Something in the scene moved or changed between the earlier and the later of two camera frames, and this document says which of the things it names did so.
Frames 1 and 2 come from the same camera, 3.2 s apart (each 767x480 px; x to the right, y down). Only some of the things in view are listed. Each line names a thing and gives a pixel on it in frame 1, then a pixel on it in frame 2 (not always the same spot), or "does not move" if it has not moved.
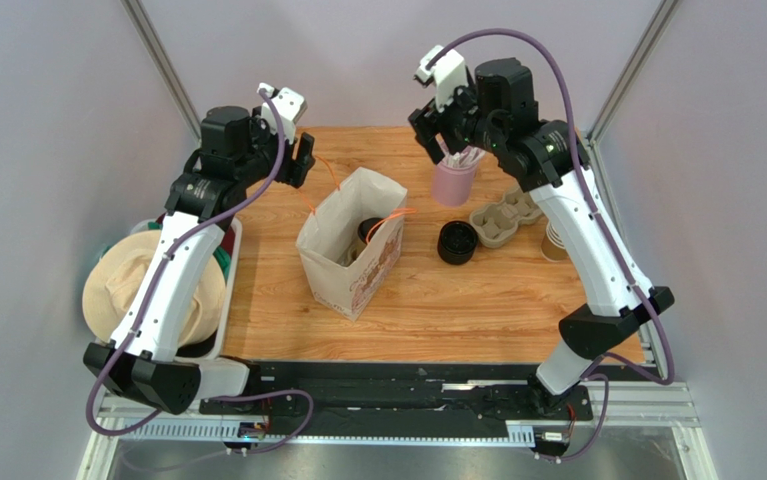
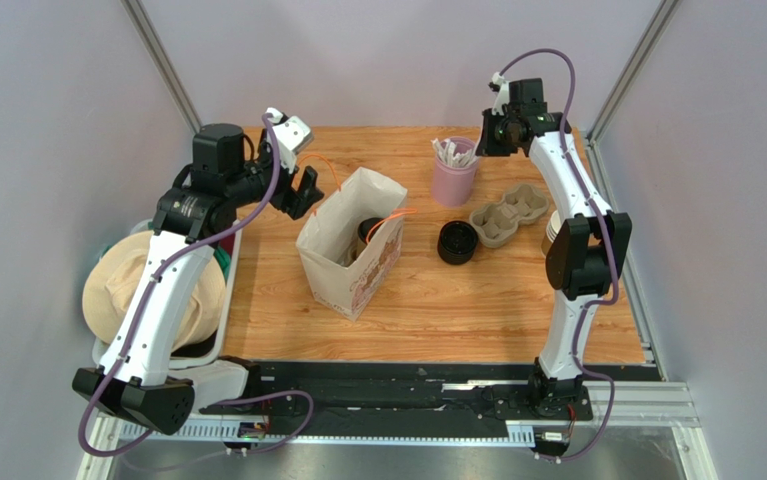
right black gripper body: x=428 y=126 -> x=490 y=141
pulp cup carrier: x=350 y=251 does not move
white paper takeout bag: x=333 y=228 does not move
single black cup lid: x=364 y=226 does not move
